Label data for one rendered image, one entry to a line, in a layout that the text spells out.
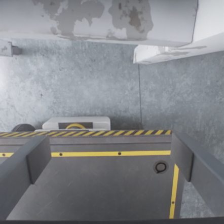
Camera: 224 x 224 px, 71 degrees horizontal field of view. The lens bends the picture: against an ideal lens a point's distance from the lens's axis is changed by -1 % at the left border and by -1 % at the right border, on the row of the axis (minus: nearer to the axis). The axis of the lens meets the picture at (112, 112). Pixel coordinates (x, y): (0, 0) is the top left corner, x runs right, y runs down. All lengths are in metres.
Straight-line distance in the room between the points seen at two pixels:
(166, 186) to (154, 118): 0.34
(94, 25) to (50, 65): 0.60
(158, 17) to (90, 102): 0.59
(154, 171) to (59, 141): 0.27
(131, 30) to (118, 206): 0.49
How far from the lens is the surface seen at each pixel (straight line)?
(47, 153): 0.17
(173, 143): 0.16
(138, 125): 0.64
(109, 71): 0.71
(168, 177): 0.52
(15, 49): 0.77
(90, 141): 0.44
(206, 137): 0.90
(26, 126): 0.75
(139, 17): 0.18
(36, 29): 0.19
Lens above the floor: 0.71
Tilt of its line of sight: 76 degrees down
